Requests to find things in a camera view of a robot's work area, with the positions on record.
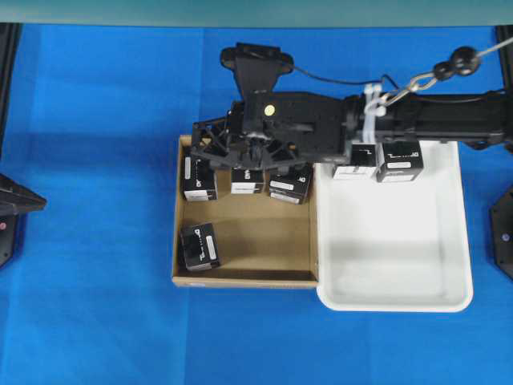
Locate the metal hook with cord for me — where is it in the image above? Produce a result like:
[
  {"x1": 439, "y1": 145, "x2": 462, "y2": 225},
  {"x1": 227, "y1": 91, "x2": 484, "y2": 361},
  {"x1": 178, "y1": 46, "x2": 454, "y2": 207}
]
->
[{"x1": 378, "y1": 37, "x2": 512, "y2": 107}]

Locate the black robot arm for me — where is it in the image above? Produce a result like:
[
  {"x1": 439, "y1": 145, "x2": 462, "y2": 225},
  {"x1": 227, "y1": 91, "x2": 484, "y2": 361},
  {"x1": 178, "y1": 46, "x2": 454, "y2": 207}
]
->
[{"x1": 190, "y1": 91, "x2": 512, "y2": 170}]

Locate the brown cardboard box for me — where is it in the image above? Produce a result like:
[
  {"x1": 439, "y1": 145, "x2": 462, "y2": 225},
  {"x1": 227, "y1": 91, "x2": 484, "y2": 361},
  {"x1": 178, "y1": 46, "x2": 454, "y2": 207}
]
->
[{"x1": 171, "y1": 136, "x2": 318, "y2": 289}]

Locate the black box top middle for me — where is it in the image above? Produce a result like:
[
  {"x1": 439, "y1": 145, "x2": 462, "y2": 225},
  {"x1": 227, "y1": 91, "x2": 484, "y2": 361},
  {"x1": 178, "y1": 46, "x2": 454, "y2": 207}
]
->
[{"x1": 230, "y1": 168, "x2": 265, "y2": 194}]

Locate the thin black cable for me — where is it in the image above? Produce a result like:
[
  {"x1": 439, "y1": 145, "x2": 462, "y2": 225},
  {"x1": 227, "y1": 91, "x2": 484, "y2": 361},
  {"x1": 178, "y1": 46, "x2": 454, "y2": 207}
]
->
[{"x1": 290, "y1": 66, "x2": 402, "y2": 91}]

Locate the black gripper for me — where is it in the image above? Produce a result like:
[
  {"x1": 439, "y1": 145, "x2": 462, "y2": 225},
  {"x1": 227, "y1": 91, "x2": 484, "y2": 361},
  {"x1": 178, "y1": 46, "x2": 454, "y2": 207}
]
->
[{"x1": 190, "y1": 91, "x2": 353, "y2": 171}]

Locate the black box in tray far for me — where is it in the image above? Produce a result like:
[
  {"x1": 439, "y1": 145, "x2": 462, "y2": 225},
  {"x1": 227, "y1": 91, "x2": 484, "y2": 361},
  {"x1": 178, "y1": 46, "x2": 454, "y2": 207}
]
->
[{"x1": 333, "y1": 144, "x2": 377, "y2": 180}]

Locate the white zip tie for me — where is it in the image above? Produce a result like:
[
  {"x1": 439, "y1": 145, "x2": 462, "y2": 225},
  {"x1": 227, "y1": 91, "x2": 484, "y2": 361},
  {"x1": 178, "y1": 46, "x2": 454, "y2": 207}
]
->
[{"x1": 362, "y1": 83, "x2": 386, "y2": 144}]

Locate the black base left edge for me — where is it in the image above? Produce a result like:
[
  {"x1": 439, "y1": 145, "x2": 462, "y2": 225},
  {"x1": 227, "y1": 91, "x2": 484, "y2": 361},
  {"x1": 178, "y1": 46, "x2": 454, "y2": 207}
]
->
[{"x1": 1, "y1": 174, "x2": 47, "y2": 267}]

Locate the white plastic tray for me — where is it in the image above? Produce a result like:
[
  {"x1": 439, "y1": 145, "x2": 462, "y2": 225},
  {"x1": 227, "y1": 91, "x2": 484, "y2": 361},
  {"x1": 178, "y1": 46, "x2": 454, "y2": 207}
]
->
[{"x1": 313, "y1": 142, "x2": 474, "y2": 313}]

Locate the black box in tray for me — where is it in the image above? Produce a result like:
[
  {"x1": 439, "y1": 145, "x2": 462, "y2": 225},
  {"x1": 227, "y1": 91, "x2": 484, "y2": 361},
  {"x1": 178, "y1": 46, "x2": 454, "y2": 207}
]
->
[
  {"x1": 333, "y1": 144, "x2": 377, "y2": 180},
  {"x1": 376, "y1": 141, "x2": 424, "y2": 183}
]

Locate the black box bottom left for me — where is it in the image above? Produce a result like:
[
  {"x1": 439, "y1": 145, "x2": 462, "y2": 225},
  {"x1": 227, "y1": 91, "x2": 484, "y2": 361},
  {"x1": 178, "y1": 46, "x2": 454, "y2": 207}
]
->
[{"x1": 180, "y1": 222, "x2": 221, "y2": 271}]

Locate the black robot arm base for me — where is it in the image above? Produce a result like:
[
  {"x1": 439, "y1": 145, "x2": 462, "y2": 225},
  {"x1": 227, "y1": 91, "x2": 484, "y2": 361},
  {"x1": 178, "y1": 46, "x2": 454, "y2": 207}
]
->
[{"x1": 490, "y1": 187, "x2": 513, "y2": 279}]

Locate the black box top left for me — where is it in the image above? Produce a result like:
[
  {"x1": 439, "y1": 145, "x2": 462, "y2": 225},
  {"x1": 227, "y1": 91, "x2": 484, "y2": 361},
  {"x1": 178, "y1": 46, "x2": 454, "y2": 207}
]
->
[{"x1": 182, "y1": 156, "x2": 217, "y2": 201}]

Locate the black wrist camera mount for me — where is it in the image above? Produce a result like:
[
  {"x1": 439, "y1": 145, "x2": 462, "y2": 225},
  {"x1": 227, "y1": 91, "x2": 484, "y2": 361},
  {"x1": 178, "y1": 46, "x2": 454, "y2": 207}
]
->
[{"x1": 220, "y1": 43, "x2": 294, "y2": 99}]

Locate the black box top right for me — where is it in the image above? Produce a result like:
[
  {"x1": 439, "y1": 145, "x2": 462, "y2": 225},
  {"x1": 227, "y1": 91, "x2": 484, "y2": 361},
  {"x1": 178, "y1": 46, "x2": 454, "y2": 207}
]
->
[{"x1": 269, "y1": 164, "x2": 313, "y2": 205}]

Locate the black box in tray near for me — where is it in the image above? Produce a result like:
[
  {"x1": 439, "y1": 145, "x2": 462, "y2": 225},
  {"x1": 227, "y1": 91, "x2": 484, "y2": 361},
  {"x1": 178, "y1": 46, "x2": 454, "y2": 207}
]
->
[{"x1": 376, "y1": 141, "x2": 424, "y2": 183}]

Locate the blue table mat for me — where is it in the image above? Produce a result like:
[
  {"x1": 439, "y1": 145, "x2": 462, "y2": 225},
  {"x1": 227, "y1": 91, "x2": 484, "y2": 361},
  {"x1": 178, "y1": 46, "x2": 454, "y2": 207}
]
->
[{"x1": 1, "y1": 25, "x2": 512, "y2": 384}]

